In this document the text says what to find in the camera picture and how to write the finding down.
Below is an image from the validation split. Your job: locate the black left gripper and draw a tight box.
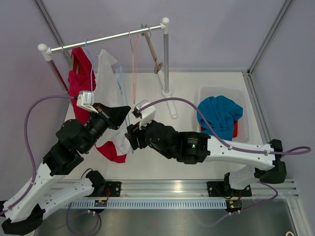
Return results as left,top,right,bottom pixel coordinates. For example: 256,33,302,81
81,103,131,153

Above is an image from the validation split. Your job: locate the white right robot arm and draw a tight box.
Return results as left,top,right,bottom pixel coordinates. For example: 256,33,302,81
125,120,287,198

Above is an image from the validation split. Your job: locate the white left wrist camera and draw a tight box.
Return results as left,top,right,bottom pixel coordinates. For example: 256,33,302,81
76,90,96,112

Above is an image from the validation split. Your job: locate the magenta t shirt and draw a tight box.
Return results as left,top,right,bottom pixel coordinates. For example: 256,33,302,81
68,48,126,163

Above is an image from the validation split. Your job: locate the clothes rack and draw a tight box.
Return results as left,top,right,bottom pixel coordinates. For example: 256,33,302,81
37,17,178,119

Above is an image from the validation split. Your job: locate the pink wire hanger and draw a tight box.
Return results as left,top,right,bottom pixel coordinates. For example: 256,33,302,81
128,31,140,104

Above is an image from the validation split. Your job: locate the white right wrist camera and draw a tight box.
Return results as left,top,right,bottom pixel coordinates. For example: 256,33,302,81
132,100,156,130

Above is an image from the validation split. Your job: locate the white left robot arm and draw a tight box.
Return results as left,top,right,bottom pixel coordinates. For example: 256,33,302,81
0,103,131,236

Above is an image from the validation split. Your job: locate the light blue hanger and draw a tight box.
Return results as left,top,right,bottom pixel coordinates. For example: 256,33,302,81
116,63,134,154
85,38,96,95

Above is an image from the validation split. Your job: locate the aluminium mounting rail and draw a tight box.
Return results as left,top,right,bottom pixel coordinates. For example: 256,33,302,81
53,178,300,199

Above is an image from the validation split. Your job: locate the red t shirt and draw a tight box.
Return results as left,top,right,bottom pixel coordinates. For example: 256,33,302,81
200,119,239,138

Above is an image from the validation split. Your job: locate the white t shirt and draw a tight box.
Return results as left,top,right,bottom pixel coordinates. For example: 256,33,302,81
94,49,130,156

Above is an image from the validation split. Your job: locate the white plastic basket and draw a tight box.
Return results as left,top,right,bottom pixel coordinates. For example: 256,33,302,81
197,87,250,143

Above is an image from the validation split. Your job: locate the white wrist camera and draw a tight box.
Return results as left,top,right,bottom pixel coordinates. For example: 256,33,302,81
132,100,156,130
76,90,96,112

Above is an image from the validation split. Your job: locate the blue t shirt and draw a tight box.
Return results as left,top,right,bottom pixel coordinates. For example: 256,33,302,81
197,95,243,141

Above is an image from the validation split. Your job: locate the white slotted cable duct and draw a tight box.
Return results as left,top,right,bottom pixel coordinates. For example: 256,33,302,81
71,199,227,209

